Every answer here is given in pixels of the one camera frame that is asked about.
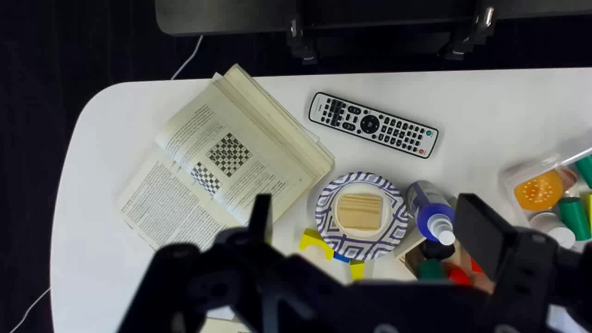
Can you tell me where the square wooden block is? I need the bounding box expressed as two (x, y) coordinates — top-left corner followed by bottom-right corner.
(333, 191), (390, 235)

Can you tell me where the blue patterned paper plate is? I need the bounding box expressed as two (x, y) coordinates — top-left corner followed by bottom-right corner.
(312, 170), (414, 265)

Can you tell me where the yellow toy block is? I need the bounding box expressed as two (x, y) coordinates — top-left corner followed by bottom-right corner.
(347, 259), (368, 283)

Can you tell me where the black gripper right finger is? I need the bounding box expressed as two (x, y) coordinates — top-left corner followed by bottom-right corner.
(453, 193), (521, 285)

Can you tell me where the small wooden box of toys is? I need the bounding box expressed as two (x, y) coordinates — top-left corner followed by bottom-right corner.
(396, 235), (495, 292)

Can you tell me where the robot mounting platform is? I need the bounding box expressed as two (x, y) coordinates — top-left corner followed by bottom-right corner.
(151, 0), (592, 37)

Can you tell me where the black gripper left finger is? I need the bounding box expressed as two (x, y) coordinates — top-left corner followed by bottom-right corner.
(246, 193), (275, 246)

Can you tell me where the clear plastic container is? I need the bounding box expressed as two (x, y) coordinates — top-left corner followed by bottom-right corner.
(497, 143), (592, 246)

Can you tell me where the blue cap bottle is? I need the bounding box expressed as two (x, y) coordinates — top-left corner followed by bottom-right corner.
(405, 180), (458, 248)

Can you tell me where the orange round toy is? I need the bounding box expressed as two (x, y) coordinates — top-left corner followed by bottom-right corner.
(512, 168), (568, 215)

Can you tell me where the white cable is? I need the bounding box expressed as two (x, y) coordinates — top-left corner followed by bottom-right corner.
(7, 285), (51, 333)
(168, 33), (205, 83)

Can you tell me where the black and white remote control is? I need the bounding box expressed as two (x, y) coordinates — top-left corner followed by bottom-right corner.
(307, 91), (442, 161)

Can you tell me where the green plastic cup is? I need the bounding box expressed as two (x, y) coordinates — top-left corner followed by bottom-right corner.
(556, 196), (592, 242)
(571, 152), (592, 191)

